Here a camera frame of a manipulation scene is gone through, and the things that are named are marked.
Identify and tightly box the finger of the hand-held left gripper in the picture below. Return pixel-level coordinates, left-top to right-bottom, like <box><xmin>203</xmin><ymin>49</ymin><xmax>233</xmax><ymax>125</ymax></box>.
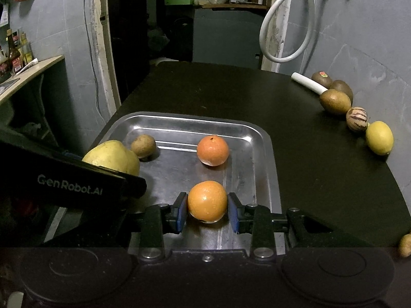
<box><xmin>61</xmin><ymin>149</ymin><xmax>85</xmax><ymax>163</ymax></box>
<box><xmin>124</xmin><ymin>175</ymin><xmax>147</xmax><ymax>199</ymax></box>

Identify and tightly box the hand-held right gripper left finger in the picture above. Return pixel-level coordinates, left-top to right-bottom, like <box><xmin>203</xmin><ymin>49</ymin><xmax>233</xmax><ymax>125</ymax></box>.
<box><xmin>79</xmin><ymin>192</ymin><xmax>189</xmax><ymax>262</ymax></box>

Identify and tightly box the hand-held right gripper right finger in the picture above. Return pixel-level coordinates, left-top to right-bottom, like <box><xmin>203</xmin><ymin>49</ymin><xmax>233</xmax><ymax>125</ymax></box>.
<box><xmin>227</xmin><ymin>192</ymin><xmax>338</xmax><ymax>262</ymax></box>

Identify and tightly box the large orange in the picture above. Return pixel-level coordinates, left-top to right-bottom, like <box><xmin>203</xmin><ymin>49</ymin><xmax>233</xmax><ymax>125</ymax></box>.
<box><xmin>188</xmin><ymin>180</ymin><xmax>228</xmax><ymax>223</ymax></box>

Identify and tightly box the yellow pear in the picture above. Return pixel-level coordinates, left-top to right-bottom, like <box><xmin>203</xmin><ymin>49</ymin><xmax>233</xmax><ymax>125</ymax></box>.
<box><xmin>82</xmin><ymin>140</ymin><xmax>141</xmax><ymax>178</ymax></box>

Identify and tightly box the small brown kiwi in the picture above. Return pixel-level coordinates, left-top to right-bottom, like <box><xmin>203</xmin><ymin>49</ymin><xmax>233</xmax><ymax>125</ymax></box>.
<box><xmin>130</xmin><ymin>134</ymin><xmax>157</xmax><ymax>159</ymax></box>

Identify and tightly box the small orange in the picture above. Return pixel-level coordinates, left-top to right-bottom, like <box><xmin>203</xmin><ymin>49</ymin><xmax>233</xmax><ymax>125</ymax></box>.
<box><xmin>197</xmin><ymin>135</ymin><xmax>230</xmax><ymax>167</ymax></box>

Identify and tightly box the metal tray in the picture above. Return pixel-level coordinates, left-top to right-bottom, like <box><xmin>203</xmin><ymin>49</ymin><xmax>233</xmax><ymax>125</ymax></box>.
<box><xmin>88</xmin><ymin>112</ymin><xmax>283</xmax><ymax>252</ymax></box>

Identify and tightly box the dark striped pepino melon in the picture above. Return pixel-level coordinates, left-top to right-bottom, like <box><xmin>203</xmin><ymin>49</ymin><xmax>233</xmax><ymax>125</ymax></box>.
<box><xmin>346</xmin><ymin>107</ymin><xmax>369</xmax><ymax>132</ymax></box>

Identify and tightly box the yellow lemon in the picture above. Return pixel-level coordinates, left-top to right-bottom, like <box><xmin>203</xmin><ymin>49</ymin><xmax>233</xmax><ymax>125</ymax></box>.
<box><xmin>366</xmin><ymin>121</ymin><xmax>394</xmax><ymax>156</ymax></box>

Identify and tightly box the pale striped pepino melon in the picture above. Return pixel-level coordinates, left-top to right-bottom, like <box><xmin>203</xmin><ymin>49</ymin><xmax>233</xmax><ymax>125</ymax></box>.
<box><xmin>398</xmin><ymin>234</ymin><xmax>411</xmax><ymax>258</ymax></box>

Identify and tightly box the beige kitchen counter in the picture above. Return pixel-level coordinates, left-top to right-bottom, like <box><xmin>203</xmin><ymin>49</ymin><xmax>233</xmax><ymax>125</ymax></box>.
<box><xmin>0</xmin><ymin>54</ymin><xmax>65</xmax><ymax>103</ymax></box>

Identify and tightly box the white paper sheet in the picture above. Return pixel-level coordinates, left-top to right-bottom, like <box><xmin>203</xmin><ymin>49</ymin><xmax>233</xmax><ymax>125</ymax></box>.
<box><xmin>14</xmin><ymin>58</ymin><xmax>39</xmax><ymax>74</ymax></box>

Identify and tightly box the group of sauce bottles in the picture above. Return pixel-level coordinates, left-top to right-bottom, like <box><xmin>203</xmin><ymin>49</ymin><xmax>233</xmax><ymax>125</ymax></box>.
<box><xmin>6</xmin><ymin>29</ymin><xmax>33</xmax><ymax>71</ymax></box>

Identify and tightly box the white leek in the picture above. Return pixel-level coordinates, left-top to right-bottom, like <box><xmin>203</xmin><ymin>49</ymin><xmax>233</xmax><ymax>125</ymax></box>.
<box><xmin>291</xmin><ymin>72</ymin><xmax>325</xmax><ymax>95</ymax></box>

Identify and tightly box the brown kiwi with sticker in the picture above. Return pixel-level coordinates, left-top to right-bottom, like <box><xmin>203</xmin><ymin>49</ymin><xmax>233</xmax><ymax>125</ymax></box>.
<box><xmin>311</xmin><ymin>71</ymin><xmax>333</xmax><ymax>89</ymax></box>

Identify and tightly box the grey cabinet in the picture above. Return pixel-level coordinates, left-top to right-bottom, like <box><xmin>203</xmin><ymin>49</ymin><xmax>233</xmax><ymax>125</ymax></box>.
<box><xmin>193</xmin><ymin>6</ymin><xmax>262</xmax><ymax>69</ymax></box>

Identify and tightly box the wooden shelf board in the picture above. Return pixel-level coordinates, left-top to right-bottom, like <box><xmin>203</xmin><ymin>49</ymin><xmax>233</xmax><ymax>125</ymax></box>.
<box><xmin>202</xmin><ymin>3</ymin><xmax>268</xmax><ymax>9</ymax></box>

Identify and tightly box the white door frame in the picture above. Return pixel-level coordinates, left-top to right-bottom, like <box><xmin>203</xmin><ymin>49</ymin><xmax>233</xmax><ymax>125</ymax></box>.
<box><xmin>85</xmin><ymin>0</ymin><xmax>122</xmax><ymax>118</ymax></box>

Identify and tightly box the black wall cable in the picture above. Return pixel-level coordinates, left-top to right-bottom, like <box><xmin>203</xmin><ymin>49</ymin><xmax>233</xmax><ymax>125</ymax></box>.
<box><xmin>83</xmin><ymin>0</ymin><xmax>111</xmax><ymax>111</ymax></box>

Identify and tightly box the white hose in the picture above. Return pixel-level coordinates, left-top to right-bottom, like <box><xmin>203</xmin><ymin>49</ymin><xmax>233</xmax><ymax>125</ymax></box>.
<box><xmin>259</xmin><ymin>0</ymin><xmax>317</xmax><ymax>64</ymax></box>

